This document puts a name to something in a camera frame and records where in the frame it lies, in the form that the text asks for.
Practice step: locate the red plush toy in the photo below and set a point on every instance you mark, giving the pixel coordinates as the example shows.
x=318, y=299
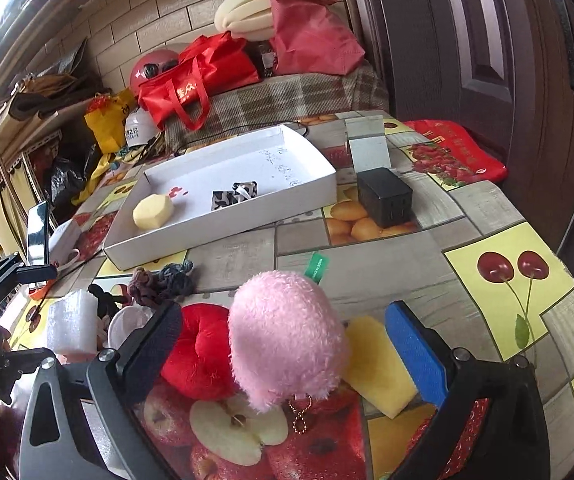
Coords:
x=199, y=365

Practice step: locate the red package by door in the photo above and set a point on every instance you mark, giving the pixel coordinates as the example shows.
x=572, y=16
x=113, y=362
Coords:
x=451, y=155

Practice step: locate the metal storage shelf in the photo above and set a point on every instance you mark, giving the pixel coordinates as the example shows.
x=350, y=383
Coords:
x=46, y=104

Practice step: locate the green tag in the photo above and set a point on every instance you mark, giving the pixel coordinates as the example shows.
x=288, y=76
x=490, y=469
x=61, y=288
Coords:
x=316, y=267

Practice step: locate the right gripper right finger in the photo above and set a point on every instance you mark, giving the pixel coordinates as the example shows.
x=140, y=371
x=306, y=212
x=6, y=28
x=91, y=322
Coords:
x=489, y=421

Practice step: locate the bright red tote bag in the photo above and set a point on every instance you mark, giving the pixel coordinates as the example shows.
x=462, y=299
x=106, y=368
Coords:
x=208, y=66

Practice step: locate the pink helmet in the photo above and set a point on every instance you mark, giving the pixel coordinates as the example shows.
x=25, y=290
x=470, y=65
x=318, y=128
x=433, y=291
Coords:
x=150, y=65

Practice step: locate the brown door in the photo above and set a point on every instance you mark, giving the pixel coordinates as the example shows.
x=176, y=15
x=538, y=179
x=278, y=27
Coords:
x=504, y=70

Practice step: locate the white foam block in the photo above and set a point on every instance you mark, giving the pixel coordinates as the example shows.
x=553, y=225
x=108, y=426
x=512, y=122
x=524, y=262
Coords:
x=71, y=325

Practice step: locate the yellow soft ball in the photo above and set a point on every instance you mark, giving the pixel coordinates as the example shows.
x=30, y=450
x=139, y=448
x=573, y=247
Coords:
x=152, y=212

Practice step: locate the cream foam roll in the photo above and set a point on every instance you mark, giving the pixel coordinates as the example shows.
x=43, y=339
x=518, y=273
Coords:
x=248, y=19

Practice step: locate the white cardboard tray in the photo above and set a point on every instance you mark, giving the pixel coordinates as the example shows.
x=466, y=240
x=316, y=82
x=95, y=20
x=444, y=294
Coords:
x=224, y=189

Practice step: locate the black cube charger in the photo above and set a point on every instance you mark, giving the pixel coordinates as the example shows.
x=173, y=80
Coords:
x=386, y=197

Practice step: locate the yellow sponge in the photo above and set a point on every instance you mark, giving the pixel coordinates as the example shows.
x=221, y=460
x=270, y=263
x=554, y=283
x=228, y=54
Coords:
x=375, y=369

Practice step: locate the grey metal phone stand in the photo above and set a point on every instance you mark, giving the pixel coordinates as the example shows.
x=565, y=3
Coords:
x=368, y=143

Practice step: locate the dark red cloth bag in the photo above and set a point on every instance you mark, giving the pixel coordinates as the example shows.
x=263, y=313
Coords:
x=309, y=38

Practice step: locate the pink fluffy plush ball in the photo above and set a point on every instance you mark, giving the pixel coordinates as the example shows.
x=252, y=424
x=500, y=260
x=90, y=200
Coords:
x=286, y=340

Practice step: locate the yellow plastic bag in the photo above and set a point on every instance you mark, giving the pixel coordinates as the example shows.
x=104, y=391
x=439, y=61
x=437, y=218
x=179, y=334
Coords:
x=106, y=117

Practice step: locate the black white patterned scrunchie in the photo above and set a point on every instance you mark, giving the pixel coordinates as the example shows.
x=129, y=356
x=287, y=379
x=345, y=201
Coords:
x=239, y=193

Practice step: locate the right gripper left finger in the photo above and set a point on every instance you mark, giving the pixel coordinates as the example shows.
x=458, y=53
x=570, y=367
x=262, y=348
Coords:
x=57, y=442

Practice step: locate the plaid cloth covered bench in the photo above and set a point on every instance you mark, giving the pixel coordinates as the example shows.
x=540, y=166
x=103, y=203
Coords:
x=281, y=99

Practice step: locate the dark braided scrunchie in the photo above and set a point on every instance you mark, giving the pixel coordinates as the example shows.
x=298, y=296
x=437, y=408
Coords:
x=153, y=288

